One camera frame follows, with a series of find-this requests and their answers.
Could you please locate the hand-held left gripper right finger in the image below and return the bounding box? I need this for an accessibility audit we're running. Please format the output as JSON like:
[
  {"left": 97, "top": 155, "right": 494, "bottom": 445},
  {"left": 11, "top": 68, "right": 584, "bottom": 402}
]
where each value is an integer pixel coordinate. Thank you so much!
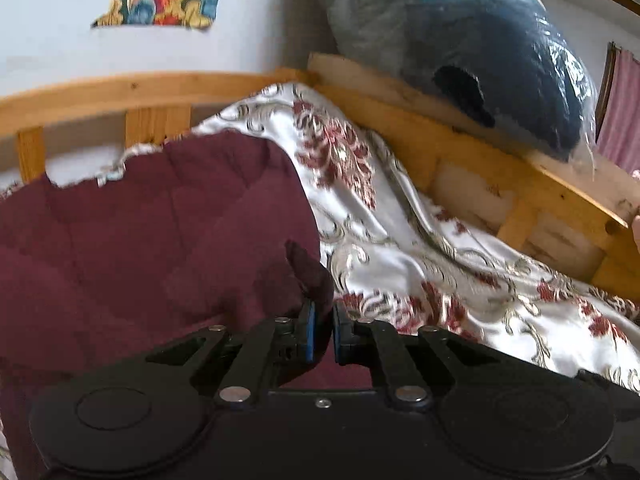
[{"left": 332, "top": 300, "right": 501, "bottom": 412}]

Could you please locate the pink curtain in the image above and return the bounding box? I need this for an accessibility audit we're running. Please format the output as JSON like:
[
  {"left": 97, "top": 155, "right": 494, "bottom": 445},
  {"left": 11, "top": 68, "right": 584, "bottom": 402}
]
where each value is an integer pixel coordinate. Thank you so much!
[{"left": 595, "top": 45, "right": 640, "bottom": 176}]

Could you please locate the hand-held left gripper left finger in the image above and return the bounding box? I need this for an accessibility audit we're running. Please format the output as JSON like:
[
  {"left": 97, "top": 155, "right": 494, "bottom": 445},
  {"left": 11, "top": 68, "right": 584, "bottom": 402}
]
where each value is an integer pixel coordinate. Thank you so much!
[{"left": 145, "top": 299, "right": 319, "bottom": 411}]

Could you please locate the wooden bed frame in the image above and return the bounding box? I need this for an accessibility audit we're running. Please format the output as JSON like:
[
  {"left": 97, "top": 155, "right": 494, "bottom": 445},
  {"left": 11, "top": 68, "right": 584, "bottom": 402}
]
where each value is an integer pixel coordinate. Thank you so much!
[{"left": 0, "top": 52, "right": 640, "bottom": 303}]

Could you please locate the maroon fleece garment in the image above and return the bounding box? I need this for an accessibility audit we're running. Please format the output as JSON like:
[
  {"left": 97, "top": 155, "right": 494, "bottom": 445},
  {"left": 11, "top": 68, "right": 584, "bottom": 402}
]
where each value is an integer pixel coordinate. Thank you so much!
[{"left": 0, "top": 130, "right": 335, "bottom": 480}]

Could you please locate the white floral satin bed sheet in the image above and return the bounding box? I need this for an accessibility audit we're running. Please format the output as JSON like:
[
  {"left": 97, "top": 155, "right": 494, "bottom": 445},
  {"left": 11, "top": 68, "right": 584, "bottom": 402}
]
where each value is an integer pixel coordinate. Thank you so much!
[{"left": 0, "top": 82, "right": 640, "bottom": 480}]

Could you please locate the clear plastic bag of clothes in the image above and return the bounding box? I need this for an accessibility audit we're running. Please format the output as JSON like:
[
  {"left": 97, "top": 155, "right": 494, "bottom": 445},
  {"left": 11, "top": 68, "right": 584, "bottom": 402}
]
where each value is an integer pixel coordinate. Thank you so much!
[{"left": 300, "top": 0, "right": 601, "bottom": 166}]

